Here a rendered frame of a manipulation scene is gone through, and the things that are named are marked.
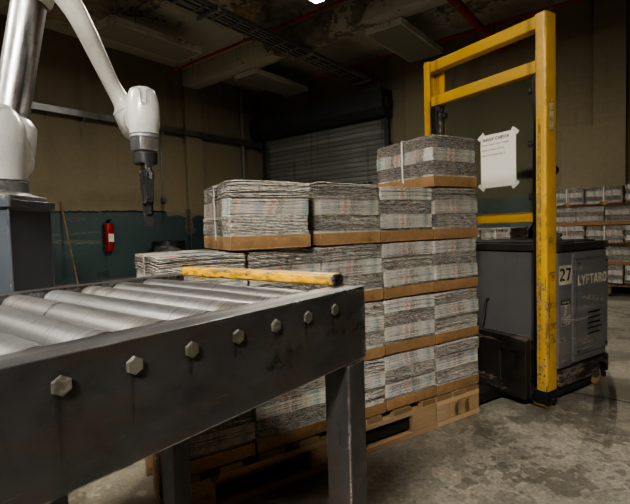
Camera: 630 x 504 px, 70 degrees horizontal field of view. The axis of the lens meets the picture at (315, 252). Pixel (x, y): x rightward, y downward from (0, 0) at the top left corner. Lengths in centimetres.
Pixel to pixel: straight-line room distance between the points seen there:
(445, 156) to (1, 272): 168
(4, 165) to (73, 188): 703
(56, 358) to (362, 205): 144
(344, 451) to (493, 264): 201
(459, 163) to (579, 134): 592
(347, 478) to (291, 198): 98
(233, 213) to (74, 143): 726
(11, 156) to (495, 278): 225
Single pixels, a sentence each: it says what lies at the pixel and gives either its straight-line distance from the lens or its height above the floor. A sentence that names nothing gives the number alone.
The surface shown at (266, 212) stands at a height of 96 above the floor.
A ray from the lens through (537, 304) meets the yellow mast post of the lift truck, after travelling 237.
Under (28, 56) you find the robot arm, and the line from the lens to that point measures 178.
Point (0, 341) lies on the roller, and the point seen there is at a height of 80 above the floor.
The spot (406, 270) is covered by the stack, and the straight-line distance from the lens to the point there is 189.
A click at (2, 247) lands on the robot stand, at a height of 87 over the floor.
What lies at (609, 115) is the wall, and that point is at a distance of 790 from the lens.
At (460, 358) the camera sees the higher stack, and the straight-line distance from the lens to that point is 222.
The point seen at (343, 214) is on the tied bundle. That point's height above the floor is 95.
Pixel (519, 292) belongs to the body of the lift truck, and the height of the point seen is 53.
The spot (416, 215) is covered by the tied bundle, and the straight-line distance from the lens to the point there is 192.
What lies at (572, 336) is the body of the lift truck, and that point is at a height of 30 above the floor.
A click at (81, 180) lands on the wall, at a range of 857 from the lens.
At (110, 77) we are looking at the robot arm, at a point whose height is 142.
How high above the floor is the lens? 90
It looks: 3 degrees down
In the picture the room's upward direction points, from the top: 2 degrees counter-clockwise
